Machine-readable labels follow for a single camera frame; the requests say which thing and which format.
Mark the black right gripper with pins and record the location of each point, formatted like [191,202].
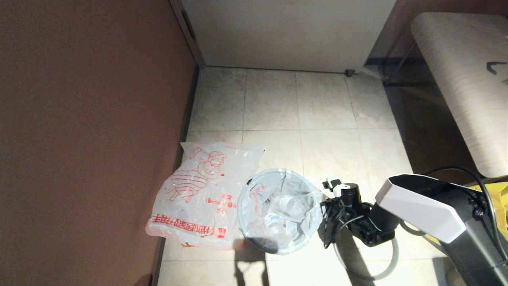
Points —
[349,194]

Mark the white plastic bag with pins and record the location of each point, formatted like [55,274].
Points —
[254,198]

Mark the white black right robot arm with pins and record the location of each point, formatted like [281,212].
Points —
[420,206]

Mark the clear plastic bag red print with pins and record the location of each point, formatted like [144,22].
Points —
[198,198]

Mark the yellow plastic bag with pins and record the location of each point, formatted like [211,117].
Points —
[498,198]

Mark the clear plastic water bottle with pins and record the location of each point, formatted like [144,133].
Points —
[274,224]
[291,204]

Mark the small dark cabinet foot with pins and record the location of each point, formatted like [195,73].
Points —
[349,73]

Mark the white cabinet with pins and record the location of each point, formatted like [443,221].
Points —
[285,35]

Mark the beige wooden table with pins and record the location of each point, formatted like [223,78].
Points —
[456,59]

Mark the grey metal furniture frame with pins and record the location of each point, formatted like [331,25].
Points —
[399,63]

